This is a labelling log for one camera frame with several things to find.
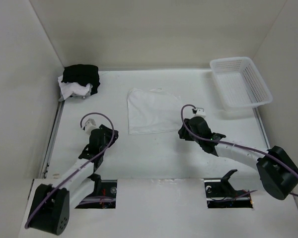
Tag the black tank top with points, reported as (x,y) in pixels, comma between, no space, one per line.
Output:
(83,74)

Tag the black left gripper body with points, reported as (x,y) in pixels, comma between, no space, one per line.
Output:
(107,138)

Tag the white garment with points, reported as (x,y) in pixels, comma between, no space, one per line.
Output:
(153,111)

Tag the white tank top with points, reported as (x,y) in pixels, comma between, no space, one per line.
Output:
(75,90)

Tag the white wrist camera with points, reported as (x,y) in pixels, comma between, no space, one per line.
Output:
(89,126)
(199,112)

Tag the white plastic laundry basket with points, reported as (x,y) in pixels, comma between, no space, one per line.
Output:
(239,83)

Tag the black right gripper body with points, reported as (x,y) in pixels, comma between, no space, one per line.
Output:
(184,136)

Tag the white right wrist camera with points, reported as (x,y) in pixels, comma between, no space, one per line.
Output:
(199,112)

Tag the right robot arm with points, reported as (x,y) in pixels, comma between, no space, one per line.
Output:
(277,172)

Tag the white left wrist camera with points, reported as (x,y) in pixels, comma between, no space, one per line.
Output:
(89,126)

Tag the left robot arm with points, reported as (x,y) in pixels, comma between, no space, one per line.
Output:
(79,187)

